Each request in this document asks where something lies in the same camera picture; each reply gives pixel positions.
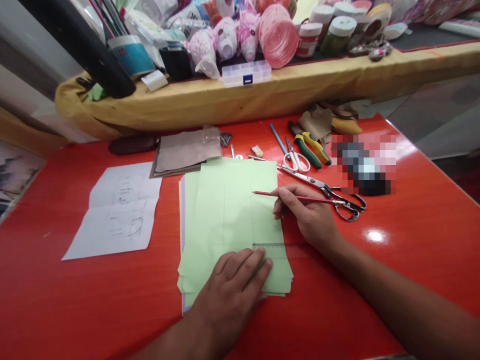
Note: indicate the transparent plastic ruler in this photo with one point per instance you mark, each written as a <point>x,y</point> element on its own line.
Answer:
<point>275,246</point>

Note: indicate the green paint jar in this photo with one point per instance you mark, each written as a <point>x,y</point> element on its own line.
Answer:
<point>337,35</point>

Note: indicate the clear plastic piece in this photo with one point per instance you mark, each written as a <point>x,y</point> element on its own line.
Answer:
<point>212,134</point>

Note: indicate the red paint jar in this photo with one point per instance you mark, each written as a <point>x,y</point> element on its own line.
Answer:
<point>308,40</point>

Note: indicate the dark brown pouch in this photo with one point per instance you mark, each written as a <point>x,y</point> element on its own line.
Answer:
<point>132,145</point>

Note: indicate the grey-brown fabric pieces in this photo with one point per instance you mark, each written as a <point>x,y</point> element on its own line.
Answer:
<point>185,153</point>

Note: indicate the person's right hand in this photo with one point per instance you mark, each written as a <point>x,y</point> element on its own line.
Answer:
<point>313,219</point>

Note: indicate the white paper with sketches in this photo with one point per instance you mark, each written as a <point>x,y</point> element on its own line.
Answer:
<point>116,213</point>

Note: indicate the person's left hand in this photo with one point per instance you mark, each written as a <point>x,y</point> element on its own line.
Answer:
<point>232,285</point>

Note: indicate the group of pink paper fish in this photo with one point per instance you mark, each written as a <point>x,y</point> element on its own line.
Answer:
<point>225,37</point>

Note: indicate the small green piece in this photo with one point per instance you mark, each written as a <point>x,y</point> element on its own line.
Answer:
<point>95,92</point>

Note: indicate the beige leather pieces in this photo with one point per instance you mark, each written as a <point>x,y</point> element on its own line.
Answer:
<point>317,120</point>

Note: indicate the yellow cloth covered shelf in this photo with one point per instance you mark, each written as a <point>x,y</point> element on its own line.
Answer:
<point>262,97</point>

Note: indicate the thin silver metal tool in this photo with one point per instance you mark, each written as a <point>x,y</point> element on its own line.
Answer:
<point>232,150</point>

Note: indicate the green and yellow pliers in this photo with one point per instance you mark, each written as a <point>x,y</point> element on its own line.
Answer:
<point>313,148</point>

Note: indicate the blue pencil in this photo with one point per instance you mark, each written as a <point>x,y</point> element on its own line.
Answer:
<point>279,140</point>

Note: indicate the large metal tailor scissors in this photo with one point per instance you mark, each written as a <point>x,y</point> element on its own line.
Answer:
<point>318,183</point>

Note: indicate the red pencil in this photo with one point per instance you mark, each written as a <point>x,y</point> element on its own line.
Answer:
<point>268,194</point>

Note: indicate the black tube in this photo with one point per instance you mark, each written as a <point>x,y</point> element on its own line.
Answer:
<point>86,48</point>

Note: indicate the clear plastic compartment box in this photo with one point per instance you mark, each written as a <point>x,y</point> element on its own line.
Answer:
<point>245,73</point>

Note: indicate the floral fabric piece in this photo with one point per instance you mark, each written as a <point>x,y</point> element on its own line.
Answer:
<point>373,49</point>

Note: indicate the black thread spool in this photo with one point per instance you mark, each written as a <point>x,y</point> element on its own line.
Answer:
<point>175,62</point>

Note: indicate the yellow fabric piece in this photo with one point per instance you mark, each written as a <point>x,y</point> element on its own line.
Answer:
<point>347,126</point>

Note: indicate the blue and white pen cup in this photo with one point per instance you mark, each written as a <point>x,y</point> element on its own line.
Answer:
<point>131,56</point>

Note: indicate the white-lidded jar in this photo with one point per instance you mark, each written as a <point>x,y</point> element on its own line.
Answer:
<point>321,13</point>

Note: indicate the small dark glittery piece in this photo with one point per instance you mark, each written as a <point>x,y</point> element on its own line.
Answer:
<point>226,139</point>

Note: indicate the small white eraser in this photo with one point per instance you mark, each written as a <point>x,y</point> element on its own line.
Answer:
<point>258,151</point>

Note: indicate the stack of green paper sheets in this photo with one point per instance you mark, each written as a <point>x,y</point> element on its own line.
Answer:
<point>228,210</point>

